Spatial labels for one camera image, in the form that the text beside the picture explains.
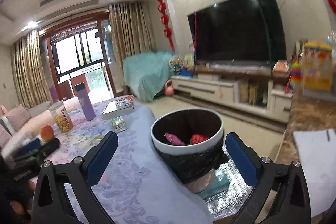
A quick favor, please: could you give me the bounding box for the rainbow stacking ring toy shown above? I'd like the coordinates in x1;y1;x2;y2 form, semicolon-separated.
289;61;302;89

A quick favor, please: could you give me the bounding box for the white black trash bin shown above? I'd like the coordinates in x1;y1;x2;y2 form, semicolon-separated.
150;108;229;184

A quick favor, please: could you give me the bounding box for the green small carton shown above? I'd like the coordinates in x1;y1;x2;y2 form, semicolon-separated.
111;116;127;134

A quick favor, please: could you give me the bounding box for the white tv cabinet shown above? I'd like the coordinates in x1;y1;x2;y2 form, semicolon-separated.
171;76;292;123

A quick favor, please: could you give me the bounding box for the clear jar of snacks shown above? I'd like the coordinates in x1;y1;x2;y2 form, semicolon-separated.
49;101;73;133

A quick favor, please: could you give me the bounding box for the red silver snack bag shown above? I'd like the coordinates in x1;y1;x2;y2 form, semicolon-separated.
189;134;209;145

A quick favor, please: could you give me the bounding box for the beige patterned curtain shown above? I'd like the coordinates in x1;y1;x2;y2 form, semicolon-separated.
11;30;52;108

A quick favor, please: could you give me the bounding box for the floral tablecloth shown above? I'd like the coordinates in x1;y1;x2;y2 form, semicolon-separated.
49;103;213;223

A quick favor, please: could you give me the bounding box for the black flat television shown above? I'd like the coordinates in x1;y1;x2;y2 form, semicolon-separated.
187;0;286;63

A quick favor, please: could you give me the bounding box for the yellow toy box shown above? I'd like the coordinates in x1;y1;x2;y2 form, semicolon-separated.
303;40;333;92

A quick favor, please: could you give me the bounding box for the red hanging knot ornament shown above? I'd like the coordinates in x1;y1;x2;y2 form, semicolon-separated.
156;0;175;53

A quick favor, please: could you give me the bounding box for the purple thermos bottle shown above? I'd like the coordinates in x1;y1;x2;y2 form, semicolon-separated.
75;83;96;121

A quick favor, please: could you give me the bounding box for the beige sofa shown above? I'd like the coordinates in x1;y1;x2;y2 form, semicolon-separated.
0;96;82;156

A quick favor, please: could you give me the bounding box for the stack of books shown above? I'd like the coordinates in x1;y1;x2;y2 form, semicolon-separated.
102;95;134;120

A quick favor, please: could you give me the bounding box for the teal covered armchair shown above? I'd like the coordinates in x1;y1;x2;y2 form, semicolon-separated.
123;52;173;102

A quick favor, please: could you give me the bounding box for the pink jelly pouch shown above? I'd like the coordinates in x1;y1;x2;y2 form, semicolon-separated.
165;133;185;146

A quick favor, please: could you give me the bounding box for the white notebook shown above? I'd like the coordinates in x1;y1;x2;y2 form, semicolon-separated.
293;128;336;217

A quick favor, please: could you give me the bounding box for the orange red apple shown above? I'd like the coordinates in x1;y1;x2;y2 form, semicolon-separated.
39;125;55;142

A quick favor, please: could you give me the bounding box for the toy ferris wheel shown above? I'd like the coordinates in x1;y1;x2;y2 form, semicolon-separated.
169;55;184;75

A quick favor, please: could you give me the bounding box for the pink kettlebell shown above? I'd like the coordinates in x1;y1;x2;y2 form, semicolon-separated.
164;80;174;97

